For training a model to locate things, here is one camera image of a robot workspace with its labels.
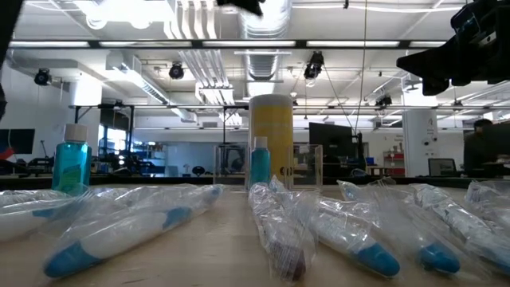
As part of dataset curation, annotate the silver ventilation duct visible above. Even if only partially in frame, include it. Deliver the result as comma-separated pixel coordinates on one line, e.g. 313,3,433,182
237,0,292,83

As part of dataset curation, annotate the black aluminium table frame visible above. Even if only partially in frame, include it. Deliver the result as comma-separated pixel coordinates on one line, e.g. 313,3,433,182
0,173,510,191

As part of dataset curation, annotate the teal mouthwash bottle white cap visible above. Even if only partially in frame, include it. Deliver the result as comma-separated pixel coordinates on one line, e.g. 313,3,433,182
249,136,272,188
51,123,92,197

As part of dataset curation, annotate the clear acrylic organizer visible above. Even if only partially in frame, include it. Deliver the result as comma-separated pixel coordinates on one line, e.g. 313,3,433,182
212,143,324,191

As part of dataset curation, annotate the person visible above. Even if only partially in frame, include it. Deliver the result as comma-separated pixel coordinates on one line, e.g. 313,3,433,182
463,118,510,179

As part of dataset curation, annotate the yellow wipes canister white lid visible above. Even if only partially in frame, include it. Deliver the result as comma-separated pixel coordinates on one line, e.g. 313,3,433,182
249,94,295,188

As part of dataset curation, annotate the black metal rack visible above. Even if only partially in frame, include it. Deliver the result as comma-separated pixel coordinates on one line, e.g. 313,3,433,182
68,103,136,175

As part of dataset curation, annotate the thin hanging black cable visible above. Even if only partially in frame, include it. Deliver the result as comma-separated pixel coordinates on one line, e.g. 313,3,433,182
353,0,368,136

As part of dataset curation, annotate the blue white toothbrush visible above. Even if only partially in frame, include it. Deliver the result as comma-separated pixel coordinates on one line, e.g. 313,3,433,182
410,183,510,277
337,179,462,275
274,175,402,279
42,183,225,280
0,187,136,243

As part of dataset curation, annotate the red storage shelf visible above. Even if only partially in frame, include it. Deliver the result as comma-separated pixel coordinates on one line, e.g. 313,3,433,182
382,150,406,177

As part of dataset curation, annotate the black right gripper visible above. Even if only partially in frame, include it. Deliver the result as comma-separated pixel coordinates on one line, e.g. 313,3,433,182
396,0,510,96

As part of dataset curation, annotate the dark wall screen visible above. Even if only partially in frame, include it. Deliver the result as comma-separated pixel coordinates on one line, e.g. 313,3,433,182
0,128,36,155

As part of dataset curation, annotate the black computer monitor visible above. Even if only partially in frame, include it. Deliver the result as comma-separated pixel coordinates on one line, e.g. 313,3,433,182
308,122,355,168
484,122,510,160

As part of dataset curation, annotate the open laptop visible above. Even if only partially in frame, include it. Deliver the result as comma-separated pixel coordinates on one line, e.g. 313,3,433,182
427,157,458,178

